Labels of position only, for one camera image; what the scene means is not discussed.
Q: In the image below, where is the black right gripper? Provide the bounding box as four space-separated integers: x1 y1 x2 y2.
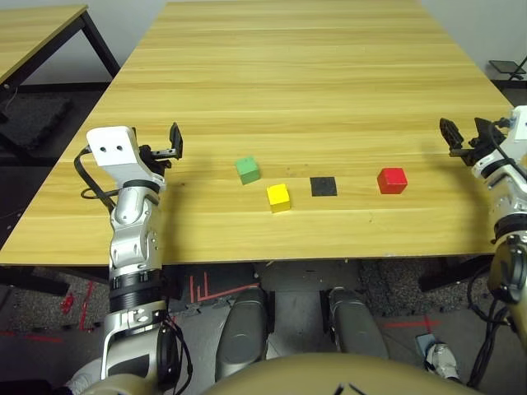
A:
439 117 511 167

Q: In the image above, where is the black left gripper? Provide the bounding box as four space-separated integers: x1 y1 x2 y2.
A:
137 121 184 172

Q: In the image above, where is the green wooden block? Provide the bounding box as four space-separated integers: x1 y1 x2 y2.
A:
234 156 262 186

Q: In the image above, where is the red wooden block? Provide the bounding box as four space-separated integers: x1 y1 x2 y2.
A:
376 166 408 195

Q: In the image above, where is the black stand with flat base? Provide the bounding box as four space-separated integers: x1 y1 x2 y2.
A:
488 54 527 82

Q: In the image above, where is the yellow wooden block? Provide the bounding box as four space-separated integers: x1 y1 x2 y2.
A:
266 183 291 214

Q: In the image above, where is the dark floor mat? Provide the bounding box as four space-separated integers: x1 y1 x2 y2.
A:
0 93 75 151

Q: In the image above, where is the black square marker pad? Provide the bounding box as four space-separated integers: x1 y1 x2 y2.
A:
310 176 338 198

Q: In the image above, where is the speckled rubber floor mat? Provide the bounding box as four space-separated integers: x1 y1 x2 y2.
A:
357 259 495 318

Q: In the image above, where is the grey robot stand base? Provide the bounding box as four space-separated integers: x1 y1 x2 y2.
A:
253 259 363 355

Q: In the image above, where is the grey robot left leg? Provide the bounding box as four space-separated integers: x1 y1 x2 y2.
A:
214 286 268 382

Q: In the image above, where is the grey robot leg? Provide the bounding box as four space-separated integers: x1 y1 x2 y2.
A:
329 286 390 359
214 286 268 382

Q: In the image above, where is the grey robot right leg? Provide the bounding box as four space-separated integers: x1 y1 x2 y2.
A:
329 286 390 359

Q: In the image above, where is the white sneaker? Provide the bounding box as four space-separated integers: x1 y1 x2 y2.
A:
426 343 460 382

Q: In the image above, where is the tan robot torso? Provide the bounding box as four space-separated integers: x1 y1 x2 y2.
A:
197 351 474 395

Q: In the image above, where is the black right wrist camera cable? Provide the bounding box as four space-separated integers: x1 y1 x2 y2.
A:
489 118 527 182

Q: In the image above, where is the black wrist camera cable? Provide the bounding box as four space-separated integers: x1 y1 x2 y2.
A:
73 146 120 215
489 118 527 182

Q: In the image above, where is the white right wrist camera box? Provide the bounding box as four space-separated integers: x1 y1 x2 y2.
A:
509 105 527 156

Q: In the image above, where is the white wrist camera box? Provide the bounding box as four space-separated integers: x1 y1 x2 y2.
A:
86 125 167 193
509 105 527 156

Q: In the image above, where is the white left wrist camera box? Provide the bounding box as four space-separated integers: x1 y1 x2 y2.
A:
86 125 167 193

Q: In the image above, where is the black left wrist camera cable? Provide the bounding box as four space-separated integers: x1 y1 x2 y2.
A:
73 146 120 215

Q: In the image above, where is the black table frame bar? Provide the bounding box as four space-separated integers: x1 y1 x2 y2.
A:
0 266 110 296
417 255 495 293

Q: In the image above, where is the wooden side table black frame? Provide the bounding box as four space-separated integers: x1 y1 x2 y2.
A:
0 3 122 108

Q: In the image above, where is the black left arm cable bundle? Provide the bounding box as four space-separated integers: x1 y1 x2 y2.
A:
160 315 194 395

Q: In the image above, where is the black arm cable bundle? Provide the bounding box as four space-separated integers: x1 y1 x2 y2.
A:
467 267 520 388
160 315 194 395

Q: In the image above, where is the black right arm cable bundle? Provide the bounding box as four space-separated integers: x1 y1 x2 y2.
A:
467 267 520 388

